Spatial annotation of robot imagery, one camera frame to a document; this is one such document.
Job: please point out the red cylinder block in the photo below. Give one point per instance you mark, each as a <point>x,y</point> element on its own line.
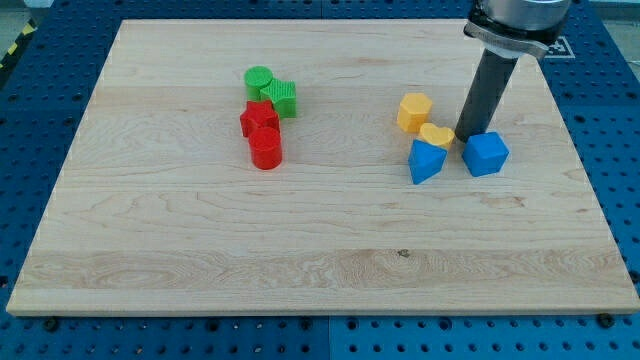
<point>265,148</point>

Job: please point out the light wooden board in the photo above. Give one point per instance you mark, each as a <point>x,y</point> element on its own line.
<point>159,210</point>

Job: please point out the white fiducial marker tag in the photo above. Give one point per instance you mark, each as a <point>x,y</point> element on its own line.
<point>560,49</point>

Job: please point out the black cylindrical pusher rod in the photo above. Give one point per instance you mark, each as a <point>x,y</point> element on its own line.
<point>490,80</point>

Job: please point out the red star block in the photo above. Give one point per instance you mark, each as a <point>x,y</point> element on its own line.
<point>258,114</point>

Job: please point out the yellow hexagon block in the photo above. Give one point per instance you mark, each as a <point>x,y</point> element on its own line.
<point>414,110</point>

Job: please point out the blue triangle block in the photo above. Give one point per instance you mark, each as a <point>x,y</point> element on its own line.
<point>425,160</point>

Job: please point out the black yellow hazard tape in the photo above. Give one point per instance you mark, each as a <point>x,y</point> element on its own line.
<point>19,45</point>

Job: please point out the blue cube block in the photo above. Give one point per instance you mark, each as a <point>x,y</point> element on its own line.
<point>485,154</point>

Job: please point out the green star block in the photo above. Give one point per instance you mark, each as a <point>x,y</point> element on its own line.
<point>283,96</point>

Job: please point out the green cylinder block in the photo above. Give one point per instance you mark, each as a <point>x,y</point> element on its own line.
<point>255,79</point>

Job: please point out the yellow heart block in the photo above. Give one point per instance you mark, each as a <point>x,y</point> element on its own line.
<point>438,136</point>

